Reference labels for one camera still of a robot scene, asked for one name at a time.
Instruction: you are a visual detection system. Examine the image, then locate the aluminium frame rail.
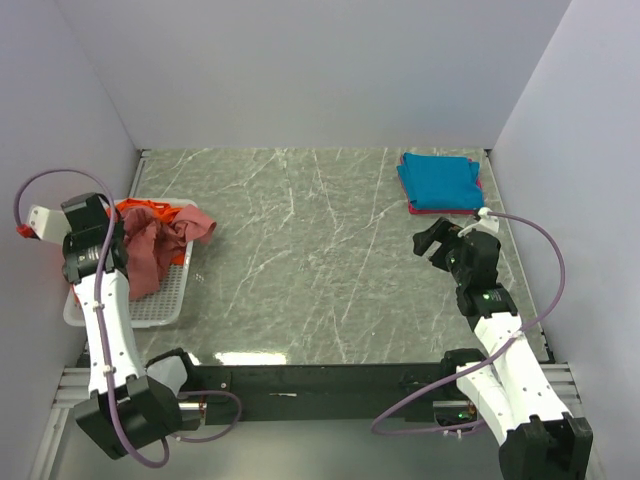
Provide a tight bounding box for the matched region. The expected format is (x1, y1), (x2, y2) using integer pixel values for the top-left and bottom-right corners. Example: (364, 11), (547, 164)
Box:
(52, 364), (581, 409)

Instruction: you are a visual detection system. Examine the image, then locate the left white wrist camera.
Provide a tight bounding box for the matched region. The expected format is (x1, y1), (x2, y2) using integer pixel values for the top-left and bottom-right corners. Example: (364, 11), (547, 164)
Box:
(16, 205), (71, 246)

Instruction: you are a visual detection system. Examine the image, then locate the folded blue t-shirt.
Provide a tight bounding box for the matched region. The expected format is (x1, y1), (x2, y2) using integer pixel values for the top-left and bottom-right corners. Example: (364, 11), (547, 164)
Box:
(396, 151), (485, 211)

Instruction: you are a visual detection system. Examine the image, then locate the orange t-shirt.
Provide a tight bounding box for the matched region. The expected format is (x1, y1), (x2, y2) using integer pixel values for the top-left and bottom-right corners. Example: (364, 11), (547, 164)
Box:
(116, 198), (185, 265)

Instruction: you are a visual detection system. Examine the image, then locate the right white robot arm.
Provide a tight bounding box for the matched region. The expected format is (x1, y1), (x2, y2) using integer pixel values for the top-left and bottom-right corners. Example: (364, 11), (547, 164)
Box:
(413, 215), (593, 479)

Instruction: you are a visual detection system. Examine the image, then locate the white plastic basket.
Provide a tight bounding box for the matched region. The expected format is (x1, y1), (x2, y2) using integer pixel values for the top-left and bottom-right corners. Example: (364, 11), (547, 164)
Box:
(63, 198), (197, 329)

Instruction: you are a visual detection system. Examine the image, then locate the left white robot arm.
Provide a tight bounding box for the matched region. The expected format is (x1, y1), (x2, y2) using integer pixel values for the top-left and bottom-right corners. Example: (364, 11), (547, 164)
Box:
(61, 193), (200, 459)

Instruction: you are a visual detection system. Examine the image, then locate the salmon pink t-shirt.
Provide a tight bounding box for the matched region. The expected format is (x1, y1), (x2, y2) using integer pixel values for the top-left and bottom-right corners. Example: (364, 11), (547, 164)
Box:
(116, 198), (217, 301)

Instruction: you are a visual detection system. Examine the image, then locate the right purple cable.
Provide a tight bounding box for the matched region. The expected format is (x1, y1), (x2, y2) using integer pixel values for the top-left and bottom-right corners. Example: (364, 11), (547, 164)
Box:
(369, 209), (567, 438)

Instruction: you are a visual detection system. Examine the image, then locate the folded magenta t-shirt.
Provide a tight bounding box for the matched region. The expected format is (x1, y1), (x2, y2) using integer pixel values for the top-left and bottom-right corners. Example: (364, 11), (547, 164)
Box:
(398, 155), (486, 217)

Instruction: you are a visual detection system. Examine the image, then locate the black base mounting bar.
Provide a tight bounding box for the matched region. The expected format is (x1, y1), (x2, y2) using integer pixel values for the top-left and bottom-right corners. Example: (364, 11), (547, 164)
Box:
(181, 363), (448, 425)

